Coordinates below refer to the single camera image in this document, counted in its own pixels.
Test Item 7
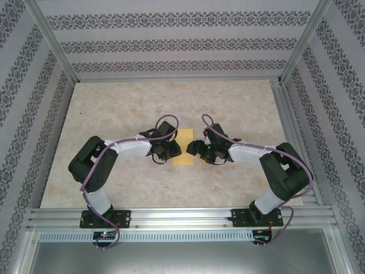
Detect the yellow paper sheet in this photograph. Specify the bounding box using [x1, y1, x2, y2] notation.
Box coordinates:
[172, 128, 195, 166]

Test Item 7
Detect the grey metal sheet shelf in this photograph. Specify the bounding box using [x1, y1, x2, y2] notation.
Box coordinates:
[28, 241, 348, 274]

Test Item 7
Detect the long aluminium mounting rail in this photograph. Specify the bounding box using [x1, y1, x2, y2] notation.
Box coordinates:
[27, 207, 339, 231]

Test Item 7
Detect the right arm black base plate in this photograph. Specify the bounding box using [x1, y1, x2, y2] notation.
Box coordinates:
[231, 208, 283, 228]

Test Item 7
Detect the slotted grey cable duct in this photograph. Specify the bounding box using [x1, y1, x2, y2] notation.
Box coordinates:
[38, 229, 273, 243]

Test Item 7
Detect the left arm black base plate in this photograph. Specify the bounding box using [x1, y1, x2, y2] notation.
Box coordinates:
[80, 209, 132, 229]

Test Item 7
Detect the aluminium side rail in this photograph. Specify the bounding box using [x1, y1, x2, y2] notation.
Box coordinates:
[270, 79, 325, 206]

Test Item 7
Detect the aluminium frame post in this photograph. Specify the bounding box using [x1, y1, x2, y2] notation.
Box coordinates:
[25, 0, 78, 84]
[279, 0, 334, 84]

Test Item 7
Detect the aluminium frame bar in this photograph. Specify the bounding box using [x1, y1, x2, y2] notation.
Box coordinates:
[11, 228, 40, 274]
[325, 228, 358, 274]

